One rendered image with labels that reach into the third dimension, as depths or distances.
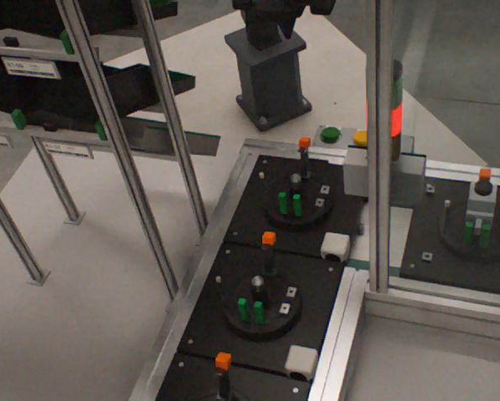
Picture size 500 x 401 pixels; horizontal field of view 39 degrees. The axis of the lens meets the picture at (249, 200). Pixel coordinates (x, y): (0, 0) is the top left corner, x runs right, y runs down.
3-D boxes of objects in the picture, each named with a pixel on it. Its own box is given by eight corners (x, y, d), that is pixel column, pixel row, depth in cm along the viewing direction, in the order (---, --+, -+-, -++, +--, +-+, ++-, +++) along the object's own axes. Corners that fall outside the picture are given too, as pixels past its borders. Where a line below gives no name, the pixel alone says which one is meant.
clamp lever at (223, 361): (220, 389, 112) (219, 351, 109) (232, 392, 111) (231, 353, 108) (212, 404, 109) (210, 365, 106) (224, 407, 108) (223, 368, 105)
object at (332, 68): (293, -3, 216) (292, -12, 214) (487, 172, 157) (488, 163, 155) (78, 82, 201) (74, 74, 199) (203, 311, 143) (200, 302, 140)
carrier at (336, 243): (260, 160, 152) (252, 117, 143) (371, 175, 145) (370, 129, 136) (224, 247, 138) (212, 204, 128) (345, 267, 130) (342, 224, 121)
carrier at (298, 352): (223, 248, 137) (212, 205, 128) (345, 269, 130) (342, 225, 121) (178, 356, 123) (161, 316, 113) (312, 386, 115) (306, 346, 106)
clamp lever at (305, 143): (300, 171, 142) (300, 136, 139) (310, 172, 141) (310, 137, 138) (295, 178, 139) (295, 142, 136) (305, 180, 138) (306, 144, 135)
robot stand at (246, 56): (285, 80, 184) (277, 13, 170) (313, 110, 175) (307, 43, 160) (235, 101, 181) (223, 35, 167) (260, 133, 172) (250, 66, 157)
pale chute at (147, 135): (164, 142, 155) (169, 122, 154) (216, 156, 150) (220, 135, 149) (83, 133, 130) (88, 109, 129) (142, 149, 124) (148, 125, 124)
